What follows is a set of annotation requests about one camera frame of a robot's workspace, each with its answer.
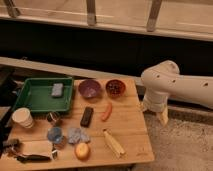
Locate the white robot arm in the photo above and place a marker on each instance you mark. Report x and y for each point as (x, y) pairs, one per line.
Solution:
(164, 80)

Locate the small metal cup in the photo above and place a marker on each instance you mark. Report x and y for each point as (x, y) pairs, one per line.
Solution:
(53, 118)

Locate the blue glass cup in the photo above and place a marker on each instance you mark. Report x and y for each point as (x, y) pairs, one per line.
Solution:
(55, 135)

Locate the black rectangular block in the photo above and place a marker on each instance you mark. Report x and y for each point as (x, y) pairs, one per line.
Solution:
(86, 118)

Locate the grey sponge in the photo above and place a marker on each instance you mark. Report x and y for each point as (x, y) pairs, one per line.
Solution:
(57, 90)

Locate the wooden cutting board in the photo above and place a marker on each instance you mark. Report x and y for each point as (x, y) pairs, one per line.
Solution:
(36, 147)

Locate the blue crumpled cloth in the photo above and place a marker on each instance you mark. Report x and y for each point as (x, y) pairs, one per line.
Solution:
(76, 135)

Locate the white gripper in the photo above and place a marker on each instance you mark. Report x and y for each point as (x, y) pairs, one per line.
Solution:
(156, 102)

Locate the yellow round fruit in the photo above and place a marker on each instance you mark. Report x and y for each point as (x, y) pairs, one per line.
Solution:
(82, 151)

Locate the black handled brush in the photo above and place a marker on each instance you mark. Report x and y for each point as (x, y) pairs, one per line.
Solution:
(32, 158)

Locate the purple bowl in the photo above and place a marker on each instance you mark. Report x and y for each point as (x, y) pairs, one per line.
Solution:
(89, 88)

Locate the green plastic tray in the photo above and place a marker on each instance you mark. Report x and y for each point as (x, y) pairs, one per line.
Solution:
(36, 95)

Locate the dark red bowl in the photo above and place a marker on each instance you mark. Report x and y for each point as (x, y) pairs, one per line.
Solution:
(115, 88)

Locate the orange red pepper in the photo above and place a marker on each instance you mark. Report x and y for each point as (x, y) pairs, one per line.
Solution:
(107, 112)

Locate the white paper cup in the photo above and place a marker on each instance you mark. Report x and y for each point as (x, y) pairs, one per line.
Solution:
(23, 117)

